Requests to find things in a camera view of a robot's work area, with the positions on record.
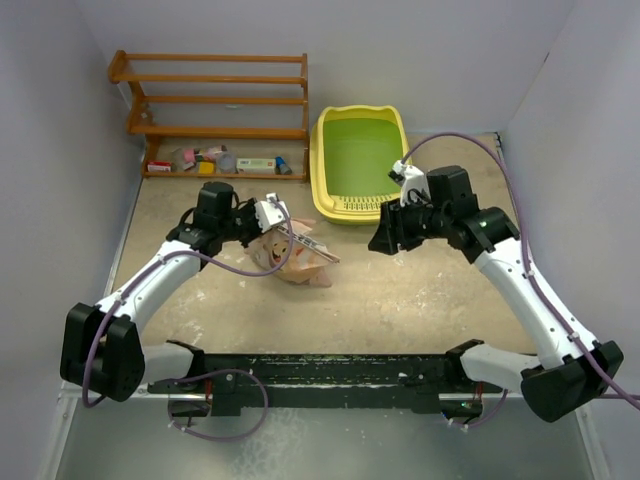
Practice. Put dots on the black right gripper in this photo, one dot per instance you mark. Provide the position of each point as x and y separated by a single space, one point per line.
386 238

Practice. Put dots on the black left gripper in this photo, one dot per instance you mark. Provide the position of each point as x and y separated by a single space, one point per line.
250 209

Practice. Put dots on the pink cat litter bag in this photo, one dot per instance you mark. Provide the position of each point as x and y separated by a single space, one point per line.
259 254

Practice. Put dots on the white bag sealing clip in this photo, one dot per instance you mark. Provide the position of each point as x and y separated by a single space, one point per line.
303 251

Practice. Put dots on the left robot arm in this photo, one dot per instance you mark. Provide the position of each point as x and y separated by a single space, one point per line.
102 351

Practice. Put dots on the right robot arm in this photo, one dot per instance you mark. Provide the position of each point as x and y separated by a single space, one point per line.
570 365

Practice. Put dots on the white rectangular box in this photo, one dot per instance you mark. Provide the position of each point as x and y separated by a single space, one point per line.
256 166

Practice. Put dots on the yellow green litter box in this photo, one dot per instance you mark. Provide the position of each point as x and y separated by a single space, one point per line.
352 149

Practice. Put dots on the red white small box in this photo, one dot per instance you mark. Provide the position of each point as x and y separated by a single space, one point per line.
159 167

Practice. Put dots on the clear plastic cup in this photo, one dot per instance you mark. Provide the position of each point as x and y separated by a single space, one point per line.
226 163

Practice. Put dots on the blue grey bottle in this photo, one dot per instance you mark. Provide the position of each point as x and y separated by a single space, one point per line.
282 167

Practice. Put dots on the yellow sponge block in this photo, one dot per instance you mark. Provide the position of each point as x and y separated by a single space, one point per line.
206 168

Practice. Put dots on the pink small package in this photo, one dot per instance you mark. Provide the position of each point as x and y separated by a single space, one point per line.
188 158

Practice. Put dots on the wooden shelf rack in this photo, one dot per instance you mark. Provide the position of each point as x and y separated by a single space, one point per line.
140 120

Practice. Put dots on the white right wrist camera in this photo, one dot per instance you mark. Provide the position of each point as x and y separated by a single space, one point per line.
412 182

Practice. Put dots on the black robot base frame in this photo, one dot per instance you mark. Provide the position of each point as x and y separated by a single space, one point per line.
420 383

